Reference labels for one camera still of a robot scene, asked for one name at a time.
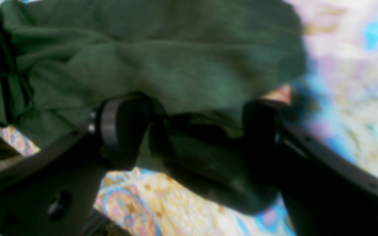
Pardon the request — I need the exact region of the patterned colourful table cloth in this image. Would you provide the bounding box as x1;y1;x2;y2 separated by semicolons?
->
14;0;378;236

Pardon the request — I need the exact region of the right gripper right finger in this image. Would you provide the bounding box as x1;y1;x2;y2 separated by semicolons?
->
242;100;378;236

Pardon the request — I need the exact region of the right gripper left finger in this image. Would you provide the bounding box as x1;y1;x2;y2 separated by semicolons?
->
0;97;153;236

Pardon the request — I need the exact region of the dark green long-sleeve shirt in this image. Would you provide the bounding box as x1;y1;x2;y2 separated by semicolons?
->
0;0;306;214

